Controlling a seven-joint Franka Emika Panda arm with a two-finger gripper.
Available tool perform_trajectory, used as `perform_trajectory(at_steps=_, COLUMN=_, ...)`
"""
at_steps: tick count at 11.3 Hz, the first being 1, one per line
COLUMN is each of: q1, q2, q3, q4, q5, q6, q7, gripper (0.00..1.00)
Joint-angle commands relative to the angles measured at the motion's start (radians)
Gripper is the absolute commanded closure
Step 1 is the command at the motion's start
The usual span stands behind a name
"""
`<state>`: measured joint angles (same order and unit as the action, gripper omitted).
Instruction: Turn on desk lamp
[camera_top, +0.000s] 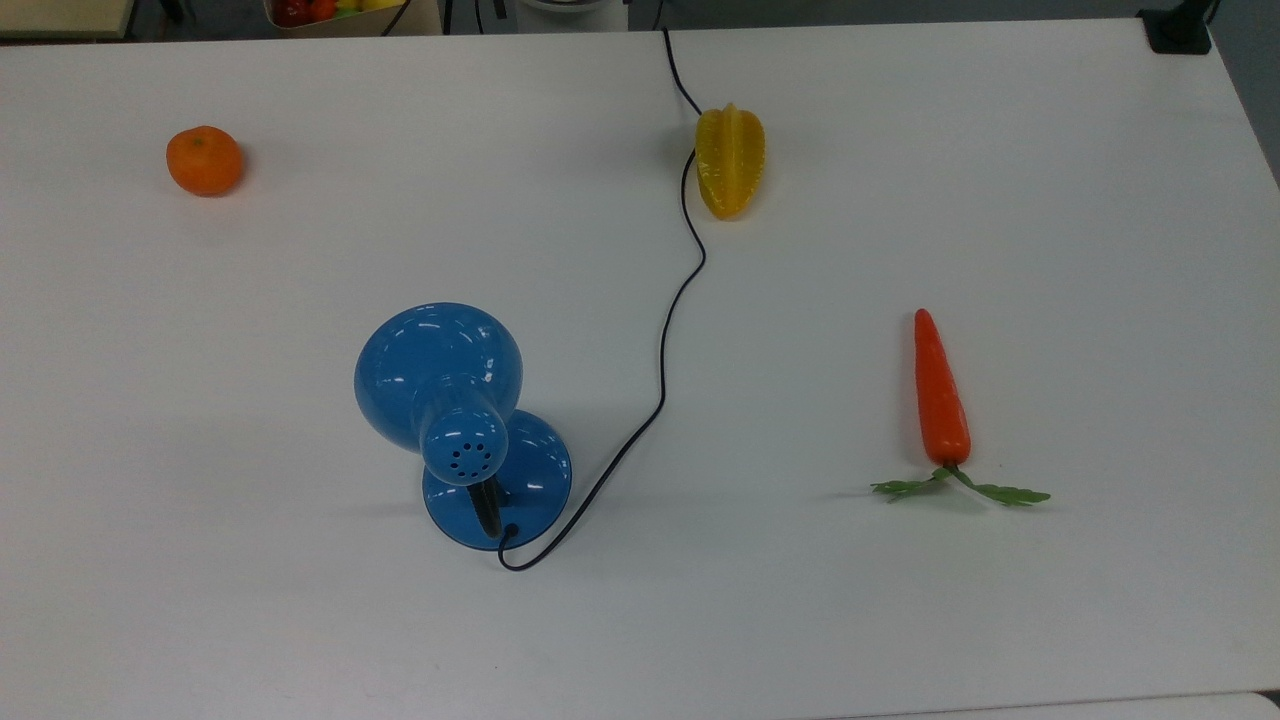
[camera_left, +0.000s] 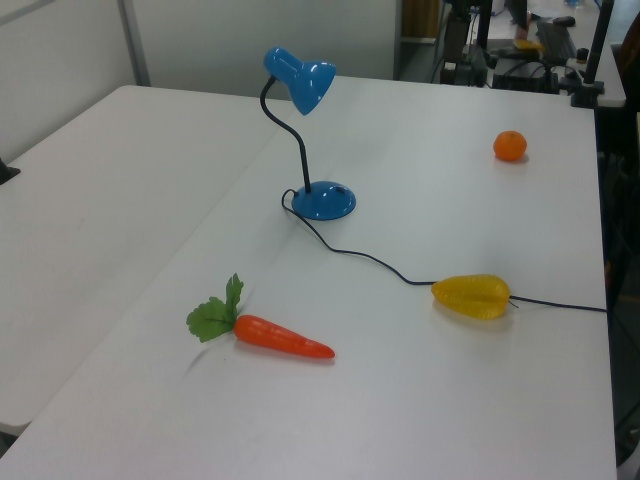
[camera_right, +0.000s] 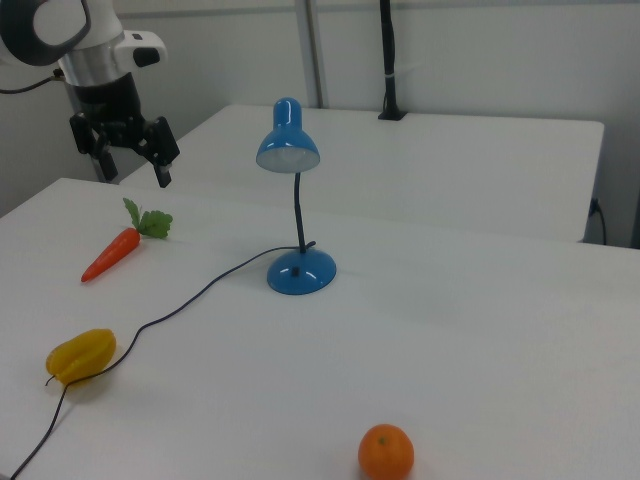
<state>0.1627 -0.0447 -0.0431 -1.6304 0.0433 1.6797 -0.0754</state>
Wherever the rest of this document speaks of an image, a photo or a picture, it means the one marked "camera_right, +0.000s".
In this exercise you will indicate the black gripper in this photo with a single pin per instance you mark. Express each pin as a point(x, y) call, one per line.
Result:
point(107, 102)

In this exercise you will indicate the blue desk lamp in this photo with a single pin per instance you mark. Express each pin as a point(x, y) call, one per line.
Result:
point(300, 277)

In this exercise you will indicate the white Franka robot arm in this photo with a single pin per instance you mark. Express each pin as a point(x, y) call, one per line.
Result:
point(102, 20)

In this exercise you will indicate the orange plastic carrot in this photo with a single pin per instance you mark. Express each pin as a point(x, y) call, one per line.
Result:
point(115, 250)

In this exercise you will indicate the yellow plastic starfruit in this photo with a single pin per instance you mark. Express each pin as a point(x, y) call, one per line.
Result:
point(82, 355)

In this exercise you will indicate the black pole with clamp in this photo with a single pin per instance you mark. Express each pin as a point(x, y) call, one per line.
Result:
point(390, 60)

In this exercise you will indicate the white rear table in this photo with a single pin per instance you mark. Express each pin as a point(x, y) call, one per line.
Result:
point(450, 165)

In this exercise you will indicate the orange plastic tangerine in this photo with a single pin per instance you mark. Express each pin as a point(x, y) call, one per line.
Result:
point(386, 451)

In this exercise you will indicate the wide grey partition post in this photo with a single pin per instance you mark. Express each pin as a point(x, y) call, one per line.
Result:
point(312, 50)

